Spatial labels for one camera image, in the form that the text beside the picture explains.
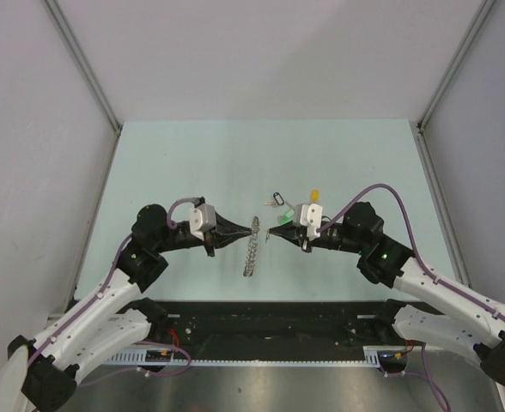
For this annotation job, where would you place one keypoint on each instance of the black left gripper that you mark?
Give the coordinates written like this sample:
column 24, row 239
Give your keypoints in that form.
column 225, row 232

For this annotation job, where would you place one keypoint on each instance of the black tag key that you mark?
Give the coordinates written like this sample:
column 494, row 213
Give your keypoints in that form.
column 276, row 200

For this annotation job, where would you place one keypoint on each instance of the aluminium frame post right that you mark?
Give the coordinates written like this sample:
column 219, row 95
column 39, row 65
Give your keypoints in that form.
column 474, row 29

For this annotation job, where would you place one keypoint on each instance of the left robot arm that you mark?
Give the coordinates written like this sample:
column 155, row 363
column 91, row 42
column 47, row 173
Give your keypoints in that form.
column 115, row 314

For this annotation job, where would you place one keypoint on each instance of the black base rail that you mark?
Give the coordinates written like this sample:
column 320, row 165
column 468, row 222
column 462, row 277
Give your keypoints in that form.
column 271, row 330

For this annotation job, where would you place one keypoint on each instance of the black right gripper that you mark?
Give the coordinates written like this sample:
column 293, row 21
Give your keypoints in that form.
column 293, row 233

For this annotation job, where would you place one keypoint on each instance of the aluminium frame post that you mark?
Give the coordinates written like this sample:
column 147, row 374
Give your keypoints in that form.
column 74, row 48
column 474, row 29

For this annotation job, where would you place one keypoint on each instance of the metal disc with keyrings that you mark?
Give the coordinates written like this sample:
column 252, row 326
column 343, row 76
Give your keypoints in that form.
column 252, row 248

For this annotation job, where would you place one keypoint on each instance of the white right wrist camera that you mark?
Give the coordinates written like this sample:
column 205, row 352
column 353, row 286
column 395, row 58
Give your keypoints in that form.
column 309, row 216

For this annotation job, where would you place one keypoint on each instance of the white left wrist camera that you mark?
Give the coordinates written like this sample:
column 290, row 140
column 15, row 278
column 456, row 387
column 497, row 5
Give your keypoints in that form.
column 202, row 219

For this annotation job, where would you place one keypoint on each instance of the aluminium frame post left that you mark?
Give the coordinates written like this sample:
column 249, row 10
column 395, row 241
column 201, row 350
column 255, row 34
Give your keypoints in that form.
column 74, row 48

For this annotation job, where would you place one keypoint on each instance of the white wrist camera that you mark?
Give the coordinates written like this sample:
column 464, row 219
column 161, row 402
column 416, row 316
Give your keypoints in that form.
column 202, row 219
column 309, row 216

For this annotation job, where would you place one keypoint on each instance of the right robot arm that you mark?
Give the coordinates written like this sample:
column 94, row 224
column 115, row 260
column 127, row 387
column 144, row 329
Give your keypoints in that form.
column 463, row 322

